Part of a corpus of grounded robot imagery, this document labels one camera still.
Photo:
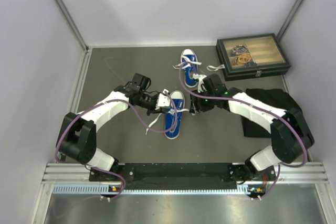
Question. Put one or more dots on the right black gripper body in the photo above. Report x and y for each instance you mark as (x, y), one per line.
(205, 104)

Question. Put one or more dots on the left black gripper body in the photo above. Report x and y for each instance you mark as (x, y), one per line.
(147, 101)

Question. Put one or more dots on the blue sneaker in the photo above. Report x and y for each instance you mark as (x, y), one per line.
(189, 64)
(173, 117)

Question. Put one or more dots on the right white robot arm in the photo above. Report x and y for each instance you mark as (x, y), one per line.
(289, 132)

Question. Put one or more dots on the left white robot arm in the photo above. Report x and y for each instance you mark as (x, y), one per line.
(78, 134)

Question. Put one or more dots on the black glass-lid jewelry box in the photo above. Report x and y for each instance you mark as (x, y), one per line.
(252, 57)

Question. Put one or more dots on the black cloth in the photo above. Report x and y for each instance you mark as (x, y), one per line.
(272, 97)

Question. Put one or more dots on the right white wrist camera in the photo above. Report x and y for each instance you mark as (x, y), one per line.
(200, 82)

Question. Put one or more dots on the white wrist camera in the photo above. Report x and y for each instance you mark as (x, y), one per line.
(200, 82)
(163, 100)

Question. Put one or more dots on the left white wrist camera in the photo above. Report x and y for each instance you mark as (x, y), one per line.
(163, 100)

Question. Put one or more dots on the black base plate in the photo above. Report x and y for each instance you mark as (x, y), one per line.
(174, 176)

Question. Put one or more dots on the grey slotted cable duct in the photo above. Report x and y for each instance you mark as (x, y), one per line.
(82, 189)

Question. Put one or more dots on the aluminium frame rail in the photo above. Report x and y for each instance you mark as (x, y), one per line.
(310, 173)

